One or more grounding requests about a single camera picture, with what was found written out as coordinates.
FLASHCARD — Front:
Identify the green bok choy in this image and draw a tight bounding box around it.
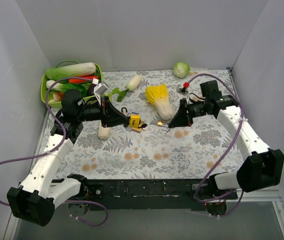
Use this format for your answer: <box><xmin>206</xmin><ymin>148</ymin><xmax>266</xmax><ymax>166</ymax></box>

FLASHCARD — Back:
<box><xmin>48</xmin><ymin>83</ymin><xmax>87</xmax><ymax>102</ymax></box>

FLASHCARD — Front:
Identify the yellow padlock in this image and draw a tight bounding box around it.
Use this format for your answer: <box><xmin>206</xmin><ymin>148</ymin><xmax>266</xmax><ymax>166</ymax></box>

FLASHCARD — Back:
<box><xmin>129</xmin><ymin>114</ymin><xmax>147</xmax><ymax>129</ymax></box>

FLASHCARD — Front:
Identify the large brass padlock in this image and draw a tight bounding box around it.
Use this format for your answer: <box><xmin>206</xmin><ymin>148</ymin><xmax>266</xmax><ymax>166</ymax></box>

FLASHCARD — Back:
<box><xmin>131</xmin><ymin>127</ymin><xmax>143</xmax><ymax>133</ymax></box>

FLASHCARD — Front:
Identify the purple eggplant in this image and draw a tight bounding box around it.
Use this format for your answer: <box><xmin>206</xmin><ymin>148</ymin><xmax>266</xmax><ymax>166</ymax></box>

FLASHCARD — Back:
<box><xmin>86</xmin><ymin>78</ymin><xmax>100</xmax><ymax>97</ymax></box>

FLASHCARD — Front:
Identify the small brass padlock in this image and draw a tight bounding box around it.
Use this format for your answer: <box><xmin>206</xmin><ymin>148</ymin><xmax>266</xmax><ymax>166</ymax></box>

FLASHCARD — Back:
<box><xmin>156</xmin><ymin>120</ymin><xmax>172</xmax><ymax>132</ymax></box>

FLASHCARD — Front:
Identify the napa cabbage in basket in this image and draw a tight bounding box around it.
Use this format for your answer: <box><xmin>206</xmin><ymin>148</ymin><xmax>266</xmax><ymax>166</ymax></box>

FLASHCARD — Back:
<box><xmin>45</xmin><ymin>62</ymin><xmax>96</xmax><ymax>81</ymax></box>

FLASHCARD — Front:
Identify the celery stalk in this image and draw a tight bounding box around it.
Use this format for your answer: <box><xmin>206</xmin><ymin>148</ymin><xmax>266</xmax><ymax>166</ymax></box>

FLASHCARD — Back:
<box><xmin>98</xmin><ymin>125</ymin><xmax>110</xmax><ymax>141</ymax></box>

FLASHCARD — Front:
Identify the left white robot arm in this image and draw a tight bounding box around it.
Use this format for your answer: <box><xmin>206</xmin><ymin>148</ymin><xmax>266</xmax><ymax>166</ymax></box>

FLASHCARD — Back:
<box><xmin>7</xmin><ymin>89</ymin><xmax>140</xmax><ymax>226</ymax></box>

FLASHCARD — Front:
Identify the orange padlock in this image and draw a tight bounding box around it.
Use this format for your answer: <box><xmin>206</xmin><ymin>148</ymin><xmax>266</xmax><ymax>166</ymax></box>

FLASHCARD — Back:
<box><xmin>121</xmin><ymin>107</ymin><xmax>128</xmax><ymax>116</ymax></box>

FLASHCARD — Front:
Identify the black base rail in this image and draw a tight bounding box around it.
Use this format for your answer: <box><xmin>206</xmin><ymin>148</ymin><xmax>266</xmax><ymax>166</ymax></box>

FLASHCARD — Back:
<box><xmin>82</xmin><ymin>179</ymin><xmax>205</xmax><ymax>211</ymax></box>

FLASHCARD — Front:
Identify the white radish with leaves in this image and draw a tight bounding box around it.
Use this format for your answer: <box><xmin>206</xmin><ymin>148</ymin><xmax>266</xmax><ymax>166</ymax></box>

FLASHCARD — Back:
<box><xmin>108</xmin><ymin>75</ymin><xmax>142</xmax><ymax>102</ymax></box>

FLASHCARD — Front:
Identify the floral table mat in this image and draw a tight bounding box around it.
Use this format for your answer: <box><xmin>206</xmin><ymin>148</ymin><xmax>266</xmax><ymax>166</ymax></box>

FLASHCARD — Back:
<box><xmin>55</xmin><ymin>70</ymin><xmax>243</xmax><ymax>179</ymax></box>

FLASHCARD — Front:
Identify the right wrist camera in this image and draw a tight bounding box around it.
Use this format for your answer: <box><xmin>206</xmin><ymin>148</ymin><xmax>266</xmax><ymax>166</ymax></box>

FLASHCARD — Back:
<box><xmin>177</xmin><ymin>82</ymin><xmax>190</xmax><ymax>100</ymax></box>

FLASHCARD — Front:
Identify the green plastic basket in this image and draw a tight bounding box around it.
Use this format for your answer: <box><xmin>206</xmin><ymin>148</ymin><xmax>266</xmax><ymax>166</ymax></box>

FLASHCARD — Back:
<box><xmin>40</xmin><ymin>61</ymin><xmax>104</xmax><ymax>109</ymax></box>

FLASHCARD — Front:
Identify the orange carrot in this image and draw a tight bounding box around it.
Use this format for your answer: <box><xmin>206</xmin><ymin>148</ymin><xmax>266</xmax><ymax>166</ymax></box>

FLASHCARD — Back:
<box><xmin>68</xmin><ymin>75</ymin><xmax>99</xmax><ymax>84</ymax></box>

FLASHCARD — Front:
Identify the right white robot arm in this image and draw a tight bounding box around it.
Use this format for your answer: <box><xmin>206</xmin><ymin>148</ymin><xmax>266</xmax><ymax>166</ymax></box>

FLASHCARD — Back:
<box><xmin>168</xmin><ymin>80</ymin><xmax>284</xmax><ymax>199</ymax></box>

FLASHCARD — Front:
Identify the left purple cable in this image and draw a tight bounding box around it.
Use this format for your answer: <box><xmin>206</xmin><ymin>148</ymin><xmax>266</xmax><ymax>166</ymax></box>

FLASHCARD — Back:
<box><xmin>0</xmin><ymin>76</ymin><xmax>109</xmax><ymax>227</ymax></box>

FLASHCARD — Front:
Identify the yellow napa cabbage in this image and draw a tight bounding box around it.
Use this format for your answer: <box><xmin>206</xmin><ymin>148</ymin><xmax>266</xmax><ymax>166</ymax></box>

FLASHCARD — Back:
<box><xmin>145</xmin><ymin>84</ymin><xmax>174</xmax><ymax>120</ymax></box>

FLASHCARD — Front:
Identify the round green cabbage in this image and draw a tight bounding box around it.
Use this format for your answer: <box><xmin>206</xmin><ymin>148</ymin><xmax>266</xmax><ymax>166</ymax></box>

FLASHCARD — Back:
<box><xmin>173</xmin><ymin>62</ymin><xmax>190</xmax><ymax>79</ymax></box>

